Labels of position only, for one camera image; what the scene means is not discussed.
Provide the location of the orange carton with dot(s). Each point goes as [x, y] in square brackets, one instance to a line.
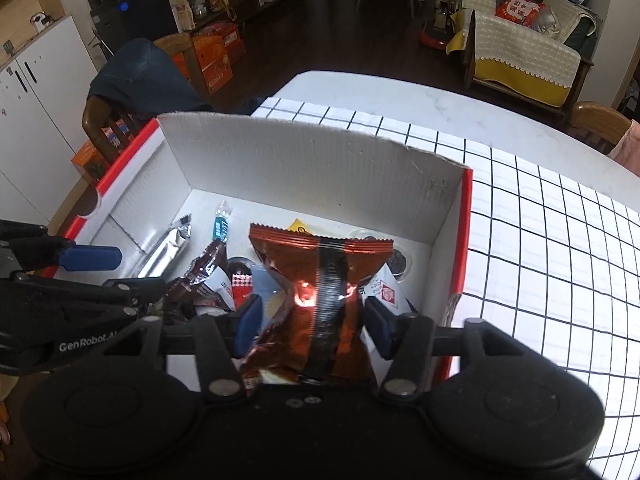
[220, 40]
[210, 67]

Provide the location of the white paper bag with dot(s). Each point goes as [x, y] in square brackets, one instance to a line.
[182, 12]

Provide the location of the pink towel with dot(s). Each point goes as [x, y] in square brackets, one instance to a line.
[630, 150]

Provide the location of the brown triangular snack packet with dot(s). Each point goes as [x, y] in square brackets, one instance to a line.
[205, 265]

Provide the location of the sofa with cream cover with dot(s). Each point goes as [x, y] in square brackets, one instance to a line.
[515, 50]

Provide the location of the silver cushion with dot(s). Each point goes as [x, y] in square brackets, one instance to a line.
[547, 20]

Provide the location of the dark red snack bag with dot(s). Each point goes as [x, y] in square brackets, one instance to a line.
[290, 260]

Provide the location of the white checkered tablecloth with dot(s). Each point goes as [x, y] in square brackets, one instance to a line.
[550, 260]

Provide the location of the red plastic floor toy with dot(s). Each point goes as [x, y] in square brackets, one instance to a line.
[432, 35]

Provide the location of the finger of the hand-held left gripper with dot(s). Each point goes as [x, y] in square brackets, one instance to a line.
[135, 290]
[92, 258]

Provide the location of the red white cardboard box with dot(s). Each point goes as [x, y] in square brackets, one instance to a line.
[300, 160]

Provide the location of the wooden dining chair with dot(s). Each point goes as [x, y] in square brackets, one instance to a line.
[595, 122]

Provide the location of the yellow brown snack packet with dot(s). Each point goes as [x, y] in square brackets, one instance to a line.
[299, 226]

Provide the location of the wooden chair with jacket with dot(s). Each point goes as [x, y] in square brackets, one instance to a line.
[95, 120]

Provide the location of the person's left hand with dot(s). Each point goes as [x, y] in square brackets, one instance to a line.
[4, 430]

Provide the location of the silver black snack bar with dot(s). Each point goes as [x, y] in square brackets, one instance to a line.
[162, 255]

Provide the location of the white blue packet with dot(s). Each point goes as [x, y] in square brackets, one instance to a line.
[385, 290]

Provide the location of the red printed cushion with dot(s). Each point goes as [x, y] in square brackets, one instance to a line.
[520, 9]

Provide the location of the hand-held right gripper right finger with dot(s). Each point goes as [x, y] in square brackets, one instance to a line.
[380, 327]

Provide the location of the white cupboard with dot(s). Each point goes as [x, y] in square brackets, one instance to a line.
[40, 110]

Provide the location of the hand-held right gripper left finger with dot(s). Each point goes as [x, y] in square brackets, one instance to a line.
[247, 322]

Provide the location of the orange printed box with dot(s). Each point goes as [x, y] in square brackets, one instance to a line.
[90, 162]

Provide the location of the black cabinet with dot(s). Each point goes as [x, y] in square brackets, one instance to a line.
[145, 10]

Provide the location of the wooden wall shelf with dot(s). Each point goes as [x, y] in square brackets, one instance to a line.
[25, 10]

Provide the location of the small blue candy wrapper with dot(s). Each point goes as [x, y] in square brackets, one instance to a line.
[221, 227]

